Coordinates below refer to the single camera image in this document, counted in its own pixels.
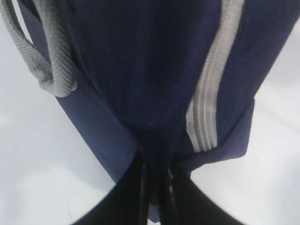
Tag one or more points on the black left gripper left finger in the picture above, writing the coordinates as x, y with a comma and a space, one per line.
127, 203

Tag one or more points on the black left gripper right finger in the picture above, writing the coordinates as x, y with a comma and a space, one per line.
183, 203

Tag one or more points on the navy blue lunch bag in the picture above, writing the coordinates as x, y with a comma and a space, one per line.
174, 80

